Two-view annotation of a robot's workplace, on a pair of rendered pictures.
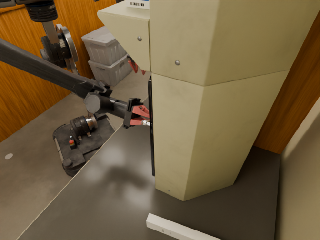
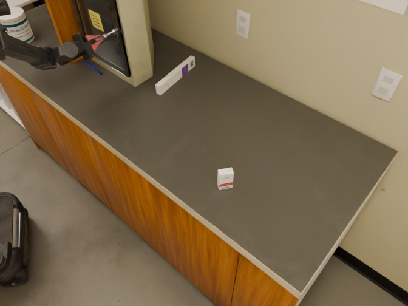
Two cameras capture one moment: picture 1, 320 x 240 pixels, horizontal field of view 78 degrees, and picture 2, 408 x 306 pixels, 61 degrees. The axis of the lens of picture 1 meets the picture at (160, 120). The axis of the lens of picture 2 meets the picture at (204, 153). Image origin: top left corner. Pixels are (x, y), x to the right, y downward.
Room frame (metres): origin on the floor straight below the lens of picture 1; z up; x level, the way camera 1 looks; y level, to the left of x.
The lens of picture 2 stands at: (-0.26, 1.14, 1.93)
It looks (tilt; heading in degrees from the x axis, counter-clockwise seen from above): 49 degrees down; 285
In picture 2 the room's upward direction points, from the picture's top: 1 degrees counter-clockwise
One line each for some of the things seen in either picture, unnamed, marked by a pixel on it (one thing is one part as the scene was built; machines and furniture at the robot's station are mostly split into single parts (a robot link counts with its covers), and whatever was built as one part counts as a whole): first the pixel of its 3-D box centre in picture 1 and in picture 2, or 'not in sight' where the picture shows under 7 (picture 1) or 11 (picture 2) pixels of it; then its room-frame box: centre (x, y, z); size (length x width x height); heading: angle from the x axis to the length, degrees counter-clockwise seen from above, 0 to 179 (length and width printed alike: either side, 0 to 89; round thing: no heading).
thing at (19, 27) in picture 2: not in sight; (16, 27); (1.08, -0.20, 1.02); 0.13 x 0.13 x 0.15
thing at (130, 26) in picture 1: (161, 20); not in sight; (0.53, 0.00, 1.46); 0.32 x 0.12 x 0.10; 153
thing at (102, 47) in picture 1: (110, 44); not in sight; (2.73, 0.69, 0.49); 0.60 x 0.42 x 0.33; 153
